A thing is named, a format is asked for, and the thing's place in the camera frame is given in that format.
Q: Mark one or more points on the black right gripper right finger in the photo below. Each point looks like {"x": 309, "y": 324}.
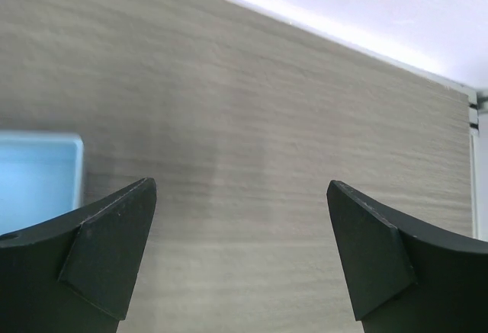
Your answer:
{"x": 404, "y": 274}

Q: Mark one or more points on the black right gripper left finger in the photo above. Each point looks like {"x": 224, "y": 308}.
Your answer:
{"x": 77, "y": 272}

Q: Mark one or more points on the light blue bin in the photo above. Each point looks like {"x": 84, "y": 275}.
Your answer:
{"x": 42, "y": 177}

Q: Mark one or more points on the aluminium frame rail right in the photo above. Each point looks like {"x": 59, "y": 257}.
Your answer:
{"x": 478, "y": 162}

